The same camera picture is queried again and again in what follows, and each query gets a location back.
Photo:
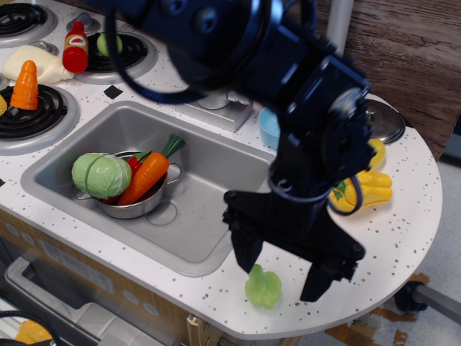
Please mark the yellow toy corn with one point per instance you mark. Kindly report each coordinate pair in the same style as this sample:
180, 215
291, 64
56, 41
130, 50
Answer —
3, 105

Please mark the cream toy chicken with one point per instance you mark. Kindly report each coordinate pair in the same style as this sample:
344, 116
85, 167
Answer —
50, 68

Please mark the yellow toy squash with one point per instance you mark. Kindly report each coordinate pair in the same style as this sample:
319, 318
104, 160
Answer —
379, 158

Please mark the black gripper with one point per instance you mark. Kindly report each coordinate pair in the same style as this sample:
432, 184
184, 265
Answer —
323, 140

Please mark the silver metal pot lid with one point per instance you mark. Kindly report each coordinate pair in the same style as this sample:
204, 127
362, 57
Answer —
387, 124

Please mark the light green toy broccoli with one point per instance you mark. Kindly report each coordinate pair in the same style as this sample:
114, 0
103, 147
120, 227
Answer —
263, 288

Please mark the green toy apple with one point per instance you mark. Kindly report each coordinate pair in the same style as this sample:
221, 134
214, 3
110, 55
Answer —
103, 47

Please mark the silver toy faucet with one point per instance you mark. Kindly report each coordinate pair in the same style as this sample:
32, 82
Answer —
227, 110

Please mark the yellow toy bell pepper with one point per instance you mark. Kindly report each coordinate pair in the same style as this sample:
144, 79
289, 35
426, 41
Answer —
365, 189

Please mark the orange toy carrot top piece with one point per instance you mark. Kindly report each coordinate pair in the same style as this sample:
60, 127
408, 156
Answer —
26, 91

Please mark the red toy ketchup bottle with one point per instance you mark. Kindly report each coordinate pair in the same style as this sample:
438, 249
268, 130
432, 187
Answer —
76, 49

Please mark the silver metal pot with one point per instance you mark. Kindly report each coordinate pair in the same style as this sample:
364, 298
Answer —
148, 202

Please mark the stove burner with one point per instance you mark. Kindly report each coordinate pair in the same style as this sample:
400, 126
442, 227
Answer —
23, 23
27, 131
138, 57

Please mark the grey vertical support pole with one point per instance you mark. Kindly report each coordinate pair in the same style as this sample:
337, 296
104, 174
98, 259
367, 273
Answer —
339, 18

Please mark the rear right stove burner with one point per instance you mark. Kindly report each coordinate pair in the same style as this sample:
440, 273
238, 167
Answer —
138, 57

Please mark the front left stove burner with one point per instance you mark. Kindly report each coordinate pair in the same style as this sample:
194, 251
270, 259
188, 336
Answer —
27, 131

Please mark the black caster wheel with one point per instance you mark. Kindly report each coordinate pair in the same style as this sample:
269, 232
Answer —
404, 299

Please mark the yellow toy under counter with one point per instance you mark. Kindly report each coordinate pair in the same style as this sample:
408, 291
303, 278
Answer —
31, 332

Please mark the rear left stove burner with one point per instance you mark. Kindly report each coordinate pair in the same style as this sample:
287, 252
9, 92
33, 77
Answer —
23, 23

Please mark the grey oven door handle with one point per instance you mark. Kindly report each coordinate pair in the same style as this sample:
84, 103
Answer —
65, 304

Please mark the grey stove knob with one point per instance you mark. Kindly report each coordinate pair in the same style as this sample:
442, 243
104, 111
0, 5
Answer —
91, 25

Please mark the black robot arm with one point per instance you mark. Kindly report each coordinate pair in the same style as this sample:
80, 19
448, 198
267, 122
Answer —
255, 49

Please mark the grey toy sink basin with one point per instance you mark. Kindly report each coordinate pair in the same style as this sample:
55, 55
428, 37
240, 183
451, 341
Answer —
179, 222

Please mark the red toy pepper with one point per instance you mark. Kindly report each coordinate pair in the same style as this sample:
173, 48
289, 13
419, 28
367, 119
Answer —
135, 161

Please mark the black tape square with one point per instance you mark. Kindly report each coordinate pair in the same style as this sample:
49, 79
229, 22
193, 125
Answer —
113, 92

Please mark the light blue plastic bowl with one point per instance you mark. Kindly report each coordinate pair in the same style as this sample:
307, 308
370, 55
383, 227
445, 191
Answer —
269, 128

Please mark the green toy cabbage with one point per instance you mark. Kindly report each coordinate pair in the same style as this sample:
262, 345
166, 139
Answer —
101, 175

